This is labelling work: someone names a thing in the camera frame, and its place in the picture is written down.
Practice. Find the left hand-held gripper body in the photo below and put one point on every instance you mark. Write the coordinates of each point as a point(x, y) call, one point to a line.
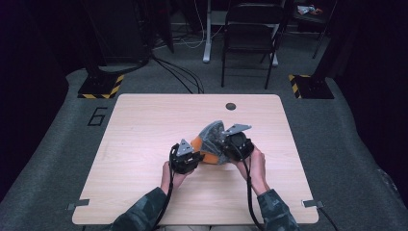
point(183, 162)

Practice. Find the black stand striped base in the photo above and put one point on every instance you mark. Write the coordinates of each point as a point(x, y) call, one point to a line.
point(99, 86)
point(314, 88)

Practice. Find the dark curtain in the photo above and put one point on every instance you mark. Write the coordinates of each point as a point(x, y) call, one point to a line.
point(378, 96)
point(32, 96)

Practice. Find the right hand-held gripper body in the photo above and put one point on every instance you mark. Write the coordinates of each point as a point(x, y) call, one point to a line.
point(239, 146)

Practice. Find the small colourful object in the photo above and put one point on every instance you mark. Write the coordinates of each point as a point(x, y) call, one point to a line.
point(308, 9)

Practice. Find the white desk frame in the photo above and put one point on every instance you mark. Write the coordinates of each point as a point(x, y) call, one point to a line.
point(208, 38)

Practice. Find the black folding chair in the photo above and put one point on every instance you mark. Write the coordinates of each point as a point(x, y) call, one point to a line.
point(253, 12)

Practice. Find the dark side table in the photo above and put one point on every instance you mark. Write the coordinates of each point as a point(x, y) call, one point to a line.
point(311, 22)

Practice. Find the black table grommet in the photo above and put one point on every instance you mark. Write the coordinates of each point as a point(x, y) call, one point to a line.
point(230, 106)

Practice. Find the person's right hand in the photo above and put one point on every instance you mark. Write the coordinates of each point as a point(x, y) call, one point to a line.
point(256, 173)

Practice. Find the grey table bracket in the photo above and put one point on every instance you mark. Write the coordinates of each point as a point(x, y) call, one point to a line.
point(312, 203)
point(78, 203)

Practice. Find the black cabinet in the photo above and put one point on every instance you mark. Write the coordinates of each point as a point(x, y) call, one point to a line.
point(118, 32)

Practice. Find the person's left hand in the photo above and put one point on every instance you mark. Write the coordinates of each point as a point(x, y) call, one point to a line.
point(171, 181)

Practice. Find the grey fleece pillowcase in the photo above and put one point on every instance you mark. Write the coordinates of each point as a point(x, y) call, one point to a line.
point(211, 136)

